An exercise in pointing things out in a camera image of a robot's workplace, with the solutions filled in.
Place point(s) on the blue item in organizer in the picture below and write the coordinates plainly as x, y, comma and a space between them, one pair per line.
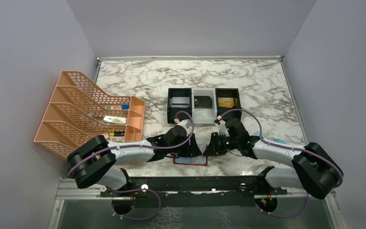
125, 106

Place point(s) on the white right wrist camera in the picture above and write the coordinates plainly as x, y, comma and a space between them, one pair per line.
220, 123

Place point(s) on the black bin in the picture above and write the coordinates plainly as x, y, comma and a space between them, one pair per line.
178, 92
228, 92

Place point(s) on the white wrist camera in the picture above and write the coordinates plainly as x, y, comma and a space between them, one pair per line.
220, 123
186, 123

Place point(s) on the black mounting rail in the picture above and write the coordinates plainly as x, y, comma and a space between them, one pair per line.
186, 192

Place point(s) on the left black bin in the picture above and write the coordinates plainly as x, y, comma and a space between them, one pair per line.
178, 92

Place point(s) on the silver card in bin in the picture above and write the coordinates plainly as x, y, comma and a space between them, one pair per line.
180, 102

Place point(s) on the gold card in bin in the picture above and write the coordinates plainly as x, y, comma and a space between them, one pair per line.
228, 102

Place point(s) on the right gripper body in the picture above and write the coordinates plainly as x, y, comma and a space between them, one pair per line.
218, 144

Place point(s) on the black card in bin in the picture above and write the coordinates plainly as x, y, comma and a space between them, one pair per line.
202, 101

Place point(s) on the red card holder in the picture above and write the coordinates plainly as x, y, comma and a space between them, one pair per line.
193, 161

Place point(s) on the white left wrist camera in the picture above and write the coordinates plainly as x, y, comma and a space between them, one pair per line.
186, 123

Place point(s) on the yellow black marker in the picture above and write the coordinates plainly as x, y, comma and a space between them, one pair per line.
117, 134

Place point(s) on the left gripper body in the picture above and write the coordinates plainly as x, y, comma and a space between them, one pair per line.
190, 146

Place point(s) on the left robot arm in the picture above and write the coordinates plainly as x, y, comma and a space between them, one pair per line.
93, 163

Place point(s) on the silver foil packet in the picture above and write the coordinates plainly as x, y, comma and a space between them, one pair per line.
108, 119

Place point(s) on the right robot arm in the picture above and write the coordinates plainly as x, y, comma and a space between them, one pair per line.
307, 167

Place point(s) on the blue plastic packaged item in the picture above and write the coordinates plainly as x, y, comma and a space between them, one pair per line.
269, 138

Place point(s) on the orange plastic file organizer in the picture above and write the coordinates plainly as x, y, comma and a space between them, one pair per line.
75, 114

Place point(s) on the right black bin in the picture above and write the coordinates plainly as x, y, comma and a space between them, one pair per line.
228, 92

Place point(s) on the white middle bin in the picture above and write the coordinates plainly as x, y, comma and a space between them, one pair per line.
204, 110

